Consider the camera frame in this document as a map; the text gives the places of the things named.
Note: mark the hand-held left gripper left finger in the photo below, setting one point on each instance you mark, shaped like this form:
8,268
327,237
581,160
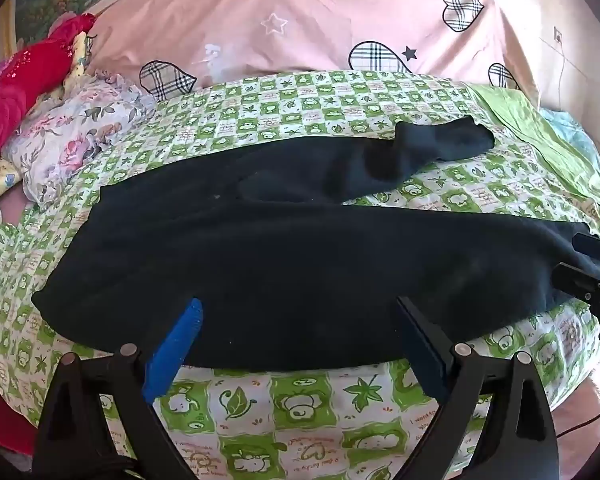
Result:
172,350

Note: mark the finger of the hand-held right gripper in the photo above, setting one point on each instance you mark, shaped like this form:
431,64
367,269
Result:
577,277
595,246

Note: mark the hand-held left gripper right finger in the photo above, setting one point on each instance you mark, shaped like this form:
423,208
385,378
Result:
422,352

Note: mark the black pants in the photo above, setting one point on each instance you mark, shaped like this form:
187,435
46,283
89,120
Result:
280,260

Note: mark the green checkered printed bedsheet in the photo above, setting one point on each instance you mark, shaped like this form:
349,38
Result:
330,420

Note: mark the light blue cloth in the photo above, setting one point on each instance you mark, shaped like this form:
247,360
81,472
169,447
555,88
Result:
572,132

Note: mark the plain green cloth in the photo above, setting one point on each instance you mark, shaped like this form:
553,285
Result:
545,135

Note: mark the floral ruffled pillow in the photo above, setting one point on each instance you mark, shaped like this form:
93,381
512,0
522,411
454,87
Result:
75,145

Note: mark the red sequined blanket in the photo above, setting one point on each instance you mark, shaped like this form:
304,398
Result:
25,75

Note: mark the pink heart-pattern pillow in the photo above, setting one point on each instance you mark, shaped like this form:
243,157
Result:
305,20

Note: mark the white wall socket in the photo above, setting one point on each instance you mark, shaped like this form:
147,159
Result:
559,35

